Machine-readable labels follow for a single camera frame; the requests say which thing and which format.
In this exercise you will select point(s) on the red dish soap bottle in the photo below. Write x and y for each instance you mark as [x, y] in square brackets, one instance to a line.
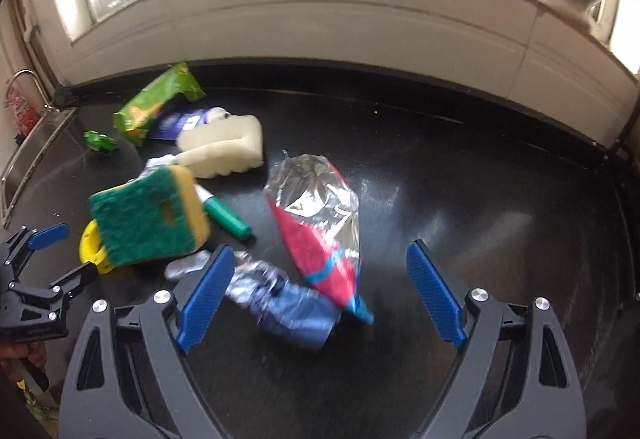
[24, 115]

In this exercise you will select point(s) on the chrome faucet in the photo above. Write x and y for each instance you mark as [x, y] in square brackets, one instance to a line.
[28, 82]

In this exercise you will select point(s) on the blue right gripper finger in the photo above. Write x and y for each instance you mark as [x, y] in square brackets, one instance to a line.
[443, 307]
[198, 295]
[41, 239]

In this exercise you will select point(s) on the green crumpled wrapper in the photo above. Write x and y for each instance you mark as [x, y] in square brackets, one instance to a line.
[99, 142]

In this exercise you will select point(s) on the green snack bag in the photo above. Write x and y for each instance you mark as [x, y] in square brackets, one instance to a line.
[135, 119]

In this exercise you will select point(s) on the stainless steel sink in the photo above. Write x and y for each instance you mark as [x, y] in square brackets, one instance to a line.
[26, 158]

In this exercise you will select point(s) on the white foam block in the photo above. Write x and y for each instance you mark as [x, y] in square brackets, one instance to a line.
[232, 144]

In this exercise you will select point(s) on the blue toothpaste tube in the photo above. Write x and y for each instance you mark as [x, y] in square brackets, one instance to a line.
[170, 125]

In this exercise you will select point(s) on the white window frame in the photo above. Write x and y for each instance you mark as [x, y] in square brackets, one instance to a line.
[522, 53]

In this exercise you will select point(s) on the person's left hand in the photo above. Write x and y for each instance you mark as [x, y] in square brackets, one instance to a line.
[34, 352]

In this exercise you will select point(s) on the silver red foil bag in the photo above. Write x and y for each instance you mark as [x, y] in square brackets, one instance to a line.
[318, 218]

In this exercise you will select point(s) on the green handled knife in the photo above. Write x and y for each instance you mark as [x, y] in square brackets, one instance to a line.
[223, 215]

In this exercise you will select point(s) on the green yellow sponge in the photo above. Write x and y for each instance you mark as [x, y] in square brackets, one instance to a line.
[156, 216]

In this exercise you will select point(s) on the dark green scrub cloth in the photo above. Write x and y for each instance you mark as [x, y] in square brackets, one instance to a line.
[64, 98]

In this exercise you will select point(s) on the blue silver crumpled wrapper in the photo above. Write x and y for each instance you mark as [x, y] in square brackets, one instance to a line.
[299, 316]

